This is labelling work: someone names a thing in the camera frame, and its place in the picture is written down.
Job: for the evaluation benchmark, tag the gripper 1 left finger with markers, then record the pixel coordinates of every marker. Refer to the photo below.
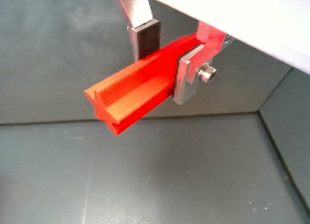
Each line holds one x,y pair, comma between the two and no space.
143,27

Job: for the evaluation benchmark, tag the red star-shaped bar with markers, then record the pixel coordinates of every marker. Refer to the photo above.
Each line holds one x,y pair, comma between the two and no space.
128,94

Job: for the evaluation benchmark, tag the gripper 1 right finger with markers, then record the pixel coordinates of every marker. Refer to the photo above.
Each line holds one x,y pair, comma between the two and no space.
194,67

